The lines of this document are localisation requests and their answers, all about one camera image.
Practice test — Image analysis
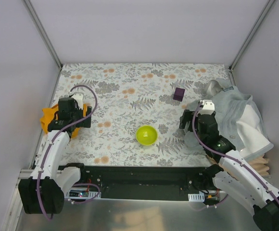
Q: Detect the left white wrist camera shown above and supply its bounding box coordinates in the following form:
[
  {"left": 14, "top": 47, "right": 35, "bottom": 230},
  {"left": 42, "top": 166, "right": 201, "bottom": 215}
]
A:
[{"left": 69, "top": 92, "right": 84, "bottom": 110}]

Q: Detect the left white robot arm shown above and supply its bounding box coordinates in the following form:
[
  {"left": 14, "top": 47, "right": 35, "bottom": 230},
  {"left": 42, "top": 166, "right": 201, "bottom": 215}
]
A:
[{"left": 18, "top": 93, "right": 92, "bottom": 215}]

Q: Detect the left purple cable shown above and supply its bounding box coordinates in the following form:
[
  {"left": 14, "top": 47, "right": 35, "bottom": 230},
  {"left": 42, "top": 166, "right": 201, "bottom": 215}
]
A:
[{"left": 35, "top": 85, "right": 99, "bottom": 221}]

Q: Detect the aluminium frame post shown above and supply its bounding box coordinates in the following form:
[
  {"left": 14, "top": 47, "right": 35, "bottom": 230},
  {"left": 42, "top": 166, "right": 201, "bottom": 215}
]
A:
[
  {"left": 22, "top": 0, "right": 63, "bottom": 70},
  {"left": 229, "top": 0, "right": 277, "bottom": 73}
]

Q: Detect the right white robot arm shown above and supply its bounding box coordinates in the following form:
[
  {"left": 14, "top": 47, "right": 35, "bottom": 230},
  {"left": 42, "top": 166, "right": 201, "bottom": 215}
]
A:
[{"left": 179, "top": 110, "right": 279, "bottom": 231}]

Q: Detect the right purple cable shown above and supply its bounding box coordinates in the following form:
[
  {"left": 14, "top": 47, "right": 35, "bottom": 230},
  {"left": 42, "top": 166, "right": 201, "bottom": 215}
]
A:
[{"left": 191, "top": 102, "right": 279, "bottom": 224}]

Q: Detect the floral tablecloth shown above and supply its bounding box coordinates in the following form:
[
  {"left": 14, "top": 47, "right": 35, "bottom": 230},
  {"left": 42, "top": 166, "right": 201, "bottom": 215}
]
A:
[{"left": 52, "top": 63, "right": 228, "bottom": 167}]

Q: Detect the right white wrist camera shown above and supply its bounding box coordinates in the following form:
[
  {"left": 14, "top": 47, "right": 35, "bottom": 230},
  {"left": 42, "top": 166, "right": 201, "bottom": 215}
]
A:
[{"left": 198, "top": 100, "right": 215, "bottom": 116}]

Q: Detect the grey sweatshirt cloth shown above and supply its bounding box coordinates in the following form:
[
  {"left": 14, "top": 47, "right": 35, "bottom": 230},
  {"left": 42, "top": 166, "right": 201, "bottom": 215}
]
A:
[{"left": 183, "top": 79, "right": 254, "bottom": 150}]

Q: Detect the beige cloth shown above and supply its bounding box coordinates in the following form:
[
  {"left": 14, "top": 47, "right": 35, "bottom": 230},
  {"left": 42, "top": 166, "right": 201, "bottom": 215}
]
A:
[{"left": 206, "top": 156, "right": 270, "bottom": 180}]

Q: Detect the purple cube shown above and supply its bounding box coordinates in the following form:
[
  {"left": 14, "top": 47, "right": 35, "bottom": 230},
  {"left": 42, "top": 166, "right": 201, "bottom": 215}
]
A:
[{"left": 173, "top": 88, "right": 185, "bottom": 102}]

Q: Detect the purple cable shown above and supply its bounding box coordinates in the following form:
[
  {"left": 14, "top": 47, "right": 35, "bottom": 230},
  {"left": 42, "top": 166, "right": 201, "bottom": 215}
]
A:
[
  {"left": 35, "top": 85, "right": 99, "bottom": 221},
  {"left": 191, "top": 102, "right": 279, "bottom": 224}
]

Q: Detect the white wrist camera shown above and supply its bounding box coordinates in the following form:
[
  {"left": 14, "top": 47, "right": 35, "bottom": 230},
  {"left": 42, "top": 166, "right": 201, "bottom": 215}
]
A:
[
  {"left": 69, "top": 92, "right": 84, "bottom": 110},
  {"left": 198, "top": 100, "right": 215, "bottom": 116}
]

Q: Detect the right aluminium frame post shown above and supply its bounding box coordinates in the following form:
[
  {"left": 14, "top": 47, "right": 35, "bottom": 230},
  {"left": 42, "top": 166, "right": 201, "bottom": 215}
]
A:
[{"left": 229, "top": 0, "right": 277, "bottom": 73}]

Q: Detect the left aluminium frame post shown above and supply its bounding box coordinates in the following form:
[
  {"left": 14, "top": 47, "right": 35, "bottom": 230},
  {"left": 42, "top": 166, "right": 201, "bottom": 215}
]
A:
[{"left": 22, "top": 0, "right": 63, "bottom": 70}]

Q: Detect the yellow-green bowl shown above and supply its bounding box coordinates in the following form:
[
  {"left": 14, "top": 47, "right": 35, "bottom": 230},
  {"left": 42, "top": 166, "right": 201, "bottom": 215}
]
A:
[{"left": 136, "top": 125, "right": 158, "bottom": 146}]

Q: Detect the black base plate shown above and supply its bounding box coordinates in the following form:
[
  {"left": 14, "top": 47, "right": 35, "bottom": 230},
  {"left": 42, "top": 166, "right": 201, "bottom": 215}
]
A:
[{"left": 59, "top": 163, "right": 220, "bottom": 201}]

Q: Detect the white towel grey trim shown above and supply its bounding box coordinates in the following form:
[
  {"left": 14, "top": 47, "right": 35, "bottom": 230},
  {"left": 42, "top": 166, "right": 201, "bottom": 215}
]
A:
[{"left": 236, "top": 104, "right": 274, "bottom": 162}]

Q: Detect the orange cloth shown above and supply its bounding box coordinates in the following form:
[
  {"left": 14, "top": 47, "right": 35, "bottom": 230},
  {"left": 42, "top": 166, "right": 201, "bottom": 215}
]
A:
[{"left": 40, "top": 104, "right": 87, "bottom": 139}]

